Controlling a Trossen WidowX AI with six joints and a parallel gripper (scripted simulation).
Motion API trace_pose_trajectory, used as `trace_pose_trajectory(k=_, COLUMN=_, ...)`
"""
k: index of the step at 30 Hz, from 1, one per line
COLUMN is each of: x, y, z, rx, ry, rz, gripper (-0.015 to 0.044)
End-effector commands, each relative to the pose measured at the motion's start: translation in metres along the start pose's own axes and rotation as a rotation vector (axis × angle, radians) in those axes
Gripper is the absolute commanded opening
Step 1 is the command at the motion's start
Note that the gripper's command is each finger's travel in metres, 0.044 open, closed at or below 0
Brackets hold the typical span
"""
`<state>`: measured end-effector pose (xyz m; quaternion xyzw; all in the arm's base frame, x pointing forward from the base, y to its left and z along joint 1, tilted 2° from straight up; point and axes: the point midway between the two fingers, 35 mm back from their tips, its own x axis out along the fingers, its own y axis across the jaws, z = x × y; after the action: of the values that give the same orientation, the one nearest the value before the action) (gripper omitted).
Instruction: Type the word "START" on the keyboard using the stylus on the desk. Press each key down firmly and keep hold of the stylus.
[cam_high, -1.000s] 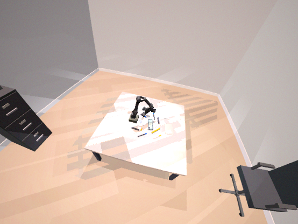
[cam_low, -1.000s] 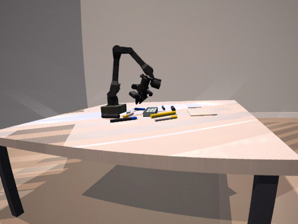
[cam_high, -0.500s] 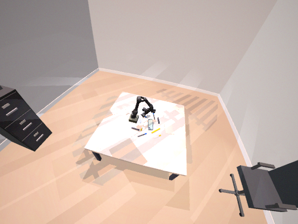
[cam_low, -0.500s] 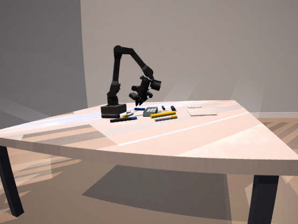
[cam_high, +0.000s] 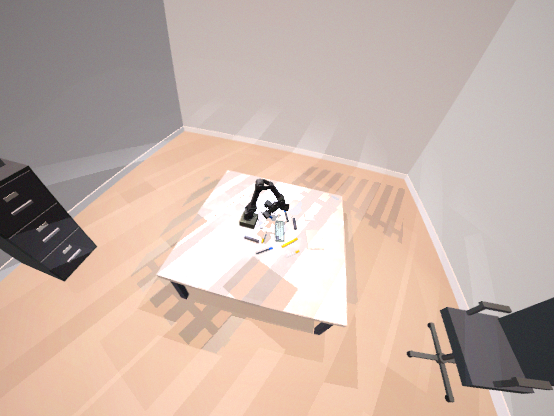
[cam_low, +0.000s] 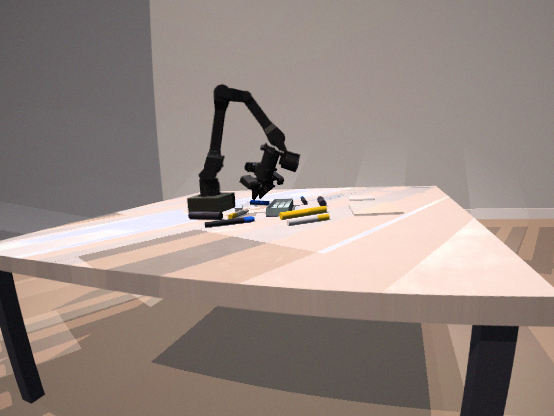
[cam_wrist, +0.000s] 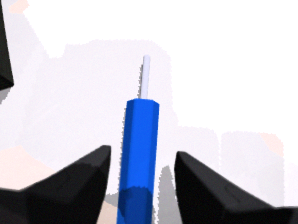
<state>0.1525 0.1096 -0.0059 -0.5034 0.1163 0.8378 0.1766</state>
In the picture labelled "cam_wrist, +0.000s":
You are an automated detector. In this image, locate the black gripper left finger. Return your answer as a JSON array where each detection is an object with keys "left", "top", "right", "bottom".
[{"left": 0, "top": 145, "right": 111, "bottom": 224}]

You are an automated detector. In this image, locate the blue stylus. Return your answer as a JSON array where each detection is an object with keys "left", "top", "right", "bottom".
[{"left": 116, "top": 55, "right": 160, "bottom": 224}]

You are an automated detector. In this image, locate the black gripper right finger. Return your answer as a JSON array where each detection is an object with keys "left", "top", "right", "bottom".
[{"left": 174, "top": 151, "right": 298, "bottom": 224}]

